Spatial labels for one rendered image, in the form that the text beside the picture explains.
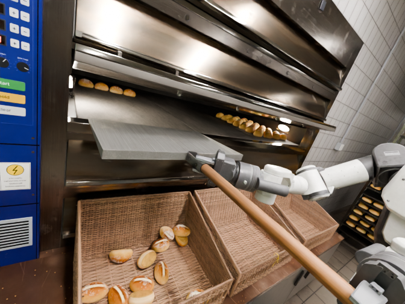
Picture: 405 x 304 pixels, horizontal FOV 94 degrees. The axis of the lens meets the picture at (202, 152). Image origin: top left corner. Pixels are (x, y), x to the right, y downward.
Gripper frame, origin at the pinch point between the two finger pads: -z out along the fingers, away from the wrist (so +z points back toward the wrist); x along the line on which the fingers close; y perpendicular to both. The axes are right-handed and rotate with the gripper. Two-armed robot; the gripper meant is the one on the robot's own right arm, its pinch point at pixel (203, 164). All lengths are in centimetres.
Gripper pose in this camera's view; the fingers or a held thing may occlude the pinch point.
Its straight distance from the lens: 61.3
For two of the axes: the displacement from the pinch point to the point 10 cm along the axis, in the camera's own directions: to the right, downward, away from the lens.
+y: -0.1, 3.3, -9.5
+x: 2.8, -9.1, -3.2
